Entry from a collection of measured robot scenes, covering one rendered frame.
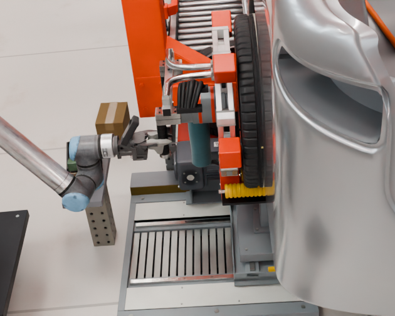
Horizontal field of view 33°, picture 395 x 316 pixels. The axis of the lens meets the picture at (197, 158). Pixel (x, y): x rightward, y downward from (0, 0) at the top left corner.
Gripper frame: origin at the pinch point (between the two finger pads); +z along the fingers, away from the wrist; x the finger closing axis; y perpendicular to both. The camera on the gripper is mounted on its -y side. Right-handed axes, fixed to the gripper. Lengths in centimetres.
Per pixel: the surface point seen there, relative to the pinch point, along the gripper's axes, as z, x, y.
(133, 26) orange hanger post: -15, -60, -16
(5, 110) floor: -118, -157, 83
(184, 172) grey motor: 1, -39, 48
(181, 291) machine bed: -2, 8, 75
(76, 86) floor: -76, -181, 83
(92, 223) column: -44, -30, 68
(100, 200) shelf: -33, -11, 38
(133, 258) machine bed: -25, -15, 77
